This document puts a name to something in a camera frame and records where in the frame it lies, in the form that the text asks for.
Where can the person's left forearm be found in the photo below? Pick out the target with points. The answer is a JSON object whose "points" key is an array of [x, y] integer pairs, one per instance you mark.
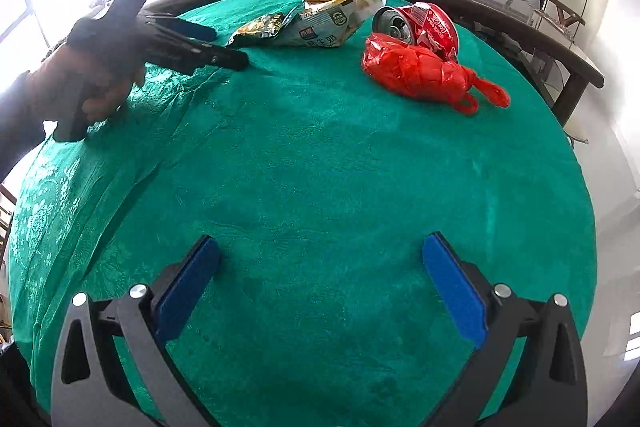
{"points": [[20, 122]]}

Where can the crushed red drink can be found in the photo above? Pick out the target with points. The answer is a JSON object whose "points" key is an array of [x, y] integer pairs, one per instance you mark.
{"points": [[430, 27]]}

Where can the yellow green snack packet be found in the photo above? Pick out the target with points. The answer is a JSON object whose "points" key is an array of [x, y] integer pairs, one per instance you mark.
{"points": [[360, 4]]}

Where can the red plastic bag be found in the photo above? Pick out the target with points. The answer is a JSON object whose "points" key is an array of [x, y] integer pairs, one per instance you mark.
{"points": [[415, 72]]}

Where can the person's left hand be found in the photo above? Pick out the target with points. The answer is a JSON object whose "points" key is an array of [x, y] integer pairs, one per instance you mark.
{"points": [[105, 92]]}

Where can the wooden chair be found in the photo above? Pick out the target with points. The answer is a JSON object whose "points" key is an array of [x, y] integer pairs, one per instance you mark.
{"points": [[562, 12]]}

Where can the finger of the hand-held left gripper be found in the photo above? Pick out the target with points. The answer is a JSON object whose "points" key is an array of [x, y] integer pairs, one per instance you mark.
{"points": [[220, 56], [195, 29]]}

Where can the long dark wooden table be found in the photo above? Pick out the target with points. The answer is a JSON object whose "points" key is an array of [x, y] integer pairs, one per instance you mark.
{"points": [[500, 14]]}

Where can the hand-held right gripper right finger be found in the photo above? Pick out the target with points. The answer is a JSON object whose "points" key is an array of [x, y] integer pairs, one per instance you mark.
{"points": [[452, 287]]}

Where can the green tablecloth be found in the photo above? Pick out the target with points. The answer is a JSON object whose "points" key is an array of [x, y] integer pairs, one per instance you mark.
{"points": [[320, 187]]}

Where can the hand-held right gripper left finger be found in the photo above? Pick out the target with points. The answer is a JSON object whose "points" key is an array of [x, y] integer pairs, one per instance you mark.
{"points": [[187, 287]]}

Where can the pale blue white snack packet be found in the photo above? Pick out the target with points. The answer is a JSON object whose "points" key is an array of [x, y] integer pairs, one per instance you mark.
{"points": [[320, 27]]}

